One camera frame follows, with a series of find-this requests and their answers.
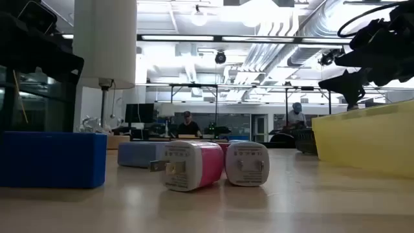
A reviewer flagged white shade wooden base lamp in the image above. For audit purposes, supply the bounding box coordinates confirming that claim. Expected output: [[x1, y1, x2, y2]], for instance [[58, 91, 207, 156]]
[[71, 0, 137, 150]]

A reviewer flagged black computer monitor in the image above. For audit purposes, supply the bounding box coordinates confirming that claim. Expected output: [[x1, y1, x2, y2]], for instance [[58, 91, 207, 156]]
[[124, 103, 155, 124]]

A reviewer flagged round white ceiling lamp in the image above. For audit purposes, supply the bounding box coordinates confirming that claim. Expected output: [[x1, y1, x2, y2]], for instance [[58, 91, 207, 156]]
[[190, 5, 208, 27]]

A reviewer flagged black right gripper cable loop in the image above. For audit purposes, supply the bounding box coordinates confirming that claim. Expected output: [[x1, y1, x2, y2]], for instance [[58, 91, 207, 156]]
[[337, 1, 404, 39]]

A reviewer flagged black ceiling spotlight cluster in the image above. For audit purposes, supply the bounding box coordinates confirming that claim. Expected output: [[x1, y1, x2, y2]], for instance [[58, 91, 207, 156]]
[[318, 47, 345, 67]]

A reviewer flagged yellow hanging cable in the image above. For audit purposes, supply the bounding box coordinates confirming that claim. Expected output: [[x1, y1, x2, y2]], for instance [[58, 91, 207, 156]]
[[12, 69, 29, 124]]

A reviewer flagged dark blue box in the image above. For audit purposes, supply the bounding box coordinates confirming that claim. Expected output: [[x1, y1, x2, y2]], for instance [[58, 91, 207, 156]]
[[0, 131, 107, 190]]

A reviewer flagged small white shade lamp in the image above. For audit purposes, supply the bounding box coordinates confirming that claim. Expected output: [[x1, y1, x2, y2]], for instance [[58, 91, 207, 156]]
[[157, 102, 176, 139]]

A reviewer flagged pink white power adapter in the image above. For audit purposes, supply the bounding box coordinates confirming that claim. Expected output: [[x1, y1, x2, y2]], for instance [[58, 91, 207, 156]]
[[149, 139, 225, 192]]

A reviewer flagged black metal frame rig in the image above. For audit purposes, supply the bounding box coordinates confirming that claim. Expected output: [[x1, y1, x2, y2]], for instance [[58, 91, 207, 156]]
[[168, 83, 219, 130], [284, 85, 333, 127]]

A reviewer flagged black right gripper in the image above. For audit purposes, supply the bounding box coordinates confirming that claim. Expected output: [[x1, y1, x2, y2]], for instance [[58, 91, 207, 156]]
[[318, 0, 414, 111]]

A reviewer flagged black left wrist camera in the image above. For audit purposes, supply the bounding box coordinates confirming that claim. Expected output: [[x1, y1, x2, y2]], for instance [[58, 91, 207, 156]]
[[17, 1, 58, 33]]

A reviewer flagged periwinkle blue block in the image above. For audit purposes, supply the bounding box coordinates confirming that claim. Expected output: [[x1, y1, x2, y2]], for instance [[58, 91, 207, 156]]
[[117, 141, 169, 168]]

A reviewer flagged person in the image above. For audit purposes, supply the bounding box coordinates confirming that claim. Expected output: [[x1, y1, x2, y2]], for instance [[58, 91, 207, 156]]
[[283, 102, 307, 129], [177, 111, 203, 137]]

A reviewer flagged crumpled clear plastic wrap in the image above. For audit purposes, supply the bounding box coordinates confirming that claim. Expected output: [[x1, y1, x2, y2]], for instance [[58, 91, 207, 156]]
[[77, 116, 113, 135]]

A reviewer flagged black ceiling light rail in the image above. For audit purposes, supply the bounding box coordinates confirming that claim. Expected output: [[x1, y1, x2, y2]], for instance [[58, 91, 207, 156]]
[[136, 34, 353, 45]]

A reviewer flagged yellow translucent plastic tray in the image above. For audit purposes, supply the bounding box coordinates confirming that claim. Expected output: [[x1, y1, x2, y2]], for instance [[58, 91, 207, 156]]
[[312, 100, 414, 180]]

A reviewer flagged black office chair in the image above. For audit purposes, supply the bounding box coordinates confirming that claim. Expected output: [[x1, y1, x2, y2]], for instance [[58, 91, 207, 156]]
[[269, 132, 296, 149]]

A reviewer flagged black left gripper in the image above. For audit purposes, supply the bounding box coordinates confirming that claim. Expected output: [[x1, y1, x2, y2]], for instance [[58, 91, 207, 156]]
[[0, 0, 85, 85]]

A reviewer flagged purple white power adapter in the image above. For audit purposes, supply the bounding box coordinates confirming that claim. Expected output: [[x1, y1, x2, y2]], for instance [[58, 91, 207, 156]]
[[224, 140, 270, 188]]

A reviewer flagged black ceiling dome camera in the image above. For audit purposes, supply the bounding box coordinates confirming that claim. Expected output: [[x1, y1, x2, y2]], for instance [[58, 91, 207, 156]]
[[214, 50, 227, 65]]

